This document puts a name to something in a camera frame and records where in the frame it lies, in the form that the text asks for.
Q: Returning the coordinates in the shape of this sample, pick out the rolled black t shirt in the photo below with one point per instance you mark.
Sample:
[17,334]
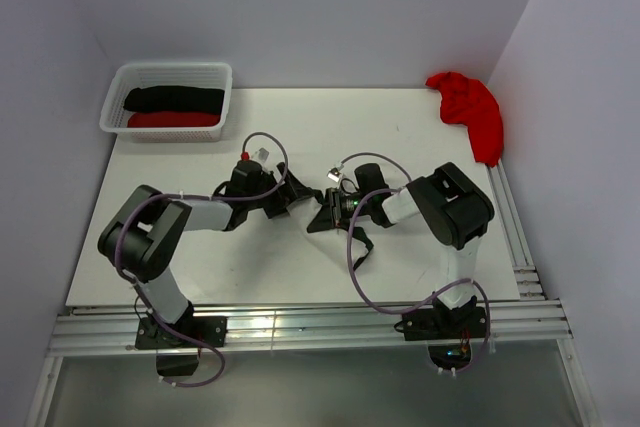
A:
[174,99]

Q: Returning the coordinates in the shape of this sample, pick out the rolled red t shirt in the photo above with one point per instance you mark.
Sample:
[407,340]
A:
[168,119]

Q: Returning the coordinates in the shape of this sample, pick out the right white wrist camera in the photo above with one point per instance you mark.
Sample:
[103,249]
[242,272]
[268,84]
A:
[335,174]

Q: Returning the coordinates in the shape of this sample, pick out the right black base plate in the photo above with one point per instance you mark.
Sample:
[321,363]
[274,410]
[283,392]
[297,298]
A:
[440,323]

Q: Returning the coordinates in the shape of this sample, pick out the crumpled red t shirt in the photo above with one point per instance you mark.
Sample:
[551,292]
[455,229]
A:
[468,102]

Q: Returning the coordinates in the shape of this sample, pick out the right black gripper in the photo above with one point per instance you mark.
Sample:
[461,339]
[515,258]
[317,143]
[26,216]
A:
[333,213]

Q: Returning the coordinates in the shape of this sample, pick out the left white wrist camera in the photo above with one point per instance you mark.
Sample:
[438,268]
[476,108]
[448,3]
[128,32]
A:
[260,155]

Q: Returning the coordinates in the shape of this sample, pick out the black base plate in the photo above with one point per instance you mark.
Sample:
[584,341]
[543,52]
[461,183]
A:
[209,330]
[440,323]

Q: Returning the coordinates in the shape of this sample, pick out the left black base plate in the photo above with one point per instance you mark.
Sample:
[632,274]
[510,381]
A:
[209,330]

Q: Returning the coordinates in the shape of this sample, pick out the aluminium frame rail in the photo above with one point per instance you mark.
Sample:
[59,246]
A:
[327,366]

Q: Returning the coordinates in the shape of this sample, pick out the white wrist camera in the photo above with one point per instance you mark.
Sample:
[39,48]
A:
[335,174]
[260,155]

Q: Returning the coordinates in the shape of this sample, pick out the white plastic basket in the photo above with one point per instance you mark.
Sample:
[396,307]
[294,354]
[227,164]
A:
[114,118]

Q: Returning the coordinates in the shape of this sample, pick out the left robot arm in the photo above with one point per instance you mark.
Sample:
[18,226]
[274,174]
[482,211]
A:
[143,236]

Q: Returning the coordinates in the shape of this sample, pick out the white and green t shirt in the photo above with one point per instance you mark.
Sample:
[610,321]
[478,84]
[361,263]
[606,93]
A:
[332,243]

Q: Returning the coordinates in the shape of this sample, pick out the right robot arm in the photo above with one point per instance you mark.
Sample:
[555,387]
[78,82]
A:
[456,211]

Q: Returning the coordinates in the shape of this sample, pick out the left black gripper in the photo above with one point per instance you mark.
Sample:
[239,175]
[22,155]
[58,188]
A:
[290,191]

